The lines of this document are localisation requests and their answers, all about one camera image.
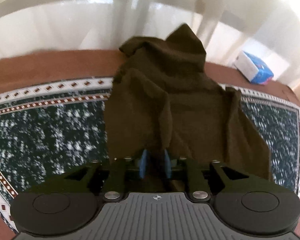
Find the dark brown garment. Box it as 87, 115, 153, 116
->
104, 24, 271, 180

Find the patterned navy white rug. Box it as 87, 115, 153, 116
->
0, 77, 300, 232

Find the blue white tissue pack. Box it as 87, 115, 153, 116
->
234, 51, 274, 85

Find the rust brown bed sheet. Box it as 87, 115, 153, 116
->
0, 50, 300, 239

